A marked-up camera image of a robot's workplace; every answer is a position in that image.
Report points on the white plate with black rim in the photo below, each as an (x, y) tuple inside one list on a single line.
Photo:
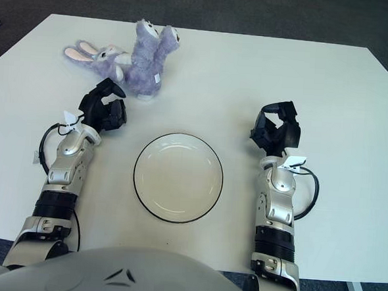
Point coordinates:
[(179, 177)]

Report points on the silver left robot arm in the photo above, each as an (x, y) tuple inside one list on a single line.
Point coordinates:
[(64, 164)]

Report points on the purple plush bunny doll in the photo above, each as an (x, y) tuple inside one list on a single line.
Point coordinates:
[(142, 70)]

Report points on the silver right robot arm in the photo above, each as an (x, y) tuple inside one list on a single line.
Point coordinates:
[(278, 200)]

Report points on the grey robot torso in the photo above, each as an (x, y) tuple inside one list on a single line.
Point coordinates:
[(123, 279)]

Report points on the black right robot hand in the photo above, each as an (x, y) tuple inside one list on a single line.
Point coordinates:
[(288, 131)]

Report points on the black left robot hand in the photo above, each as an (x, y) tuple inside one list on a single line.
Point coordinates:
[(95, 108)]

